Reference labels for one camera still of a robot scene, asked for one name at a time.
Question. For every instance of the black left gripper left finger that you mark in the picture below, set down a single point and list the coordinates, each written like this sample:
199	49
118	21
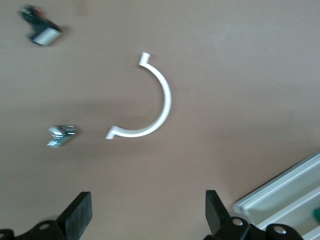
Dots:
75	215

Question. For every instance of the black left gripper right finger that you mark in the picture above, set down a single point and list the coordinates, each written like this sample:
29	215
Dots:
217	220

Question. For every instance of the white drawer cabinet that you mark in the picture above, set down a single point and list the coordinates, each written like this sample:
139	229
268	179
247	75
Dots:
243	208

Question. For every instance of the white plastic drawer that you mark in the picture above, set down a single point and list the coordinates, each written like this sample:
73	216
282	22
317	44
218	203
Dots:
295	212
282	191

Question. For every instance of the silver metal fitting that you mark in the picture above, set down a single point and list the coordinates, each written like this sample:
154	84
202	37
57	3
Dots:
58	133

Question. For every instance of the small green part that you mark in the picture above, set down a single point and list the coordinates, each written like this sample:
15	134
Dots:
317	215

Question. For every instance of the white semicircular bracket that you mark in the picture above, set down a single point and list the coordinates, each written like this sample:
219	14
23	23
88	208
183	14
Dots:
167	100

